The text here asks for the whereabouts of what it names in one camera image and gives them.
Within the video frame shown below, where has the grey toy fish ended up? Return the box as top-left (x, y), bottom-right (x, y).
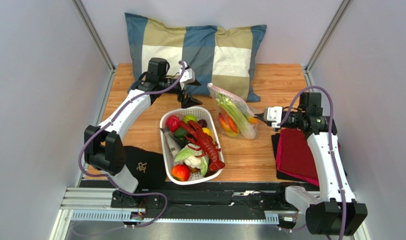
top-left (160, 127), bottom-right (183, 162)

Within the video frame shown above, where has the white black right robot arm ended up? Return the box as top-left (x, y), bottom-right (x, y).
top-left (255, 92), bottom-right (368, 240)

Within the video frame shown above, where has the green orange mango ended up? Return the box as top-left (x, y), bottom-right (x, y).
top-left (247, 116), bottom-right (259, 125)

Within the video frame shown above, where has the red toy lobster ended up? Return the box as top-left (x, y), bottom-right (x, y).
top-left (179, 120), bottom-right (226, 171)

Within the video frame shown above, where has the black cap with logo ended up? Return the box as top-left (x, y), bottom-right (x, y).
top-left (124, 146), bottom-right (167, 190)

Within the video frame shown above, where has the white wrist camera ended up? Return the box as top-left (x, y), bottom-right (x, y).
top-left (179, 68), bottom-right (196, 90)
top-left (263, 106), bottom-right (283, 131)

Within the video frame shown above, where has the green cabbage leaf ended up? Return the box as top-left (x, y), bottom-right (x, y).
top-left (174, 146), bottom-right (200, 163)

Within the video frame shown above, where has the clear pink zip top bag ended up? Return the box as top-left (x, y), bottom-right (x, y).
top-left (206, 82), bottom-right (264, 141)

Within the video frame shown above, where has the yellow green lemon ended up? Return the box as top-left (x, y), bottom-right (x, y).
top-left (225, 131), bottom-right (240, 138)

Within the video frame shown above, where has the red apple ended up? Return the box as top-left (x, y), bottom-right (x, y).
top-left (165, 115), bottom-right (182, 133)

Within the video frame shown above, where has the green pear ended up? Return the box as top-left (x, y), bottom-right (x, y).
top-left (182, 114), bottom-right (198, 124)

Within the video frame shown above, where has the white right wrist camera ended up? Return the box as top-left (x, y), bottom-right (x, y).
top-left (263, 106), bottom-right (283, 131)

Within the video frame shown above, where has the yellow bell pepper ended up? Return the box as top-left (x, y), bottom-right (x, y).
top-left (202, 127), bottom-right (213, 137)

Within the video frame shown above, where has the small orange fruit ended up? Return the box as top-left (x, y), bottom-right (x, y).
top-left (171, 164), bottom-right (191, 182)

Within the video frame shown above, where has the white cauliflower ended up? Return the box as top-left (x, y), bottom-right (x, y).
top-left (184, 143), bottom-right (209, 169)

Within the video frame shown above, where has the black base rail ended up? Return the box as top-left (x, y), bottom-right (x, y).
top-left (61, 179), bottom-right (310, 231)

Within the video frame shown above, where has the dark purple fruit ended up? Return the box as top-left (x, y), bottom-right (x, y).
top-left (197, 119), bottom-right (208, 128)

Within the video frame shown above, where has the white plastic basket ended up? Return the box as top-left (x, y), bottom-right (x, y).
top-left (159, 106), bottom-right (225, 186)

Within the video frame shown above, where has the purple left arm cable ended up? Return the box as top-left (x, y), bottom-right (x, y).
top-left (77, 60), bottom-right (188, 229)

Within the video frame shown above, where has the checkered blue beige pillow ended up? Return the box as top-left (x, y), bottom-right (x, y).
top-left (124, 13), bottom-right (267, 102)

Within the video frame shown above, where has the orange carrot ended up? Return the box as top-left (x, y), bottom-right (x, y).
top-left (221, 108), bottom-right (240, 134)

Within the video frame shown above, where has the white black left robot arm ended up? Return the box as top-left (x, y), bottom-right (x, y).
top-left (78, 58), bottom-right (196, 196)

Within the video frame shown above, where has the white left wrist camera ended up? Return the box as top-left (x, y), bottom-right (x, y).
top-left (179, 68), bottom-right (196, 90)

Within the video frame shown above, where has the green celery stalk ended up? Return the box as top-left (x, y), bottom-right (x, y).
top-left (215, 93), bottom-right (257, 140)

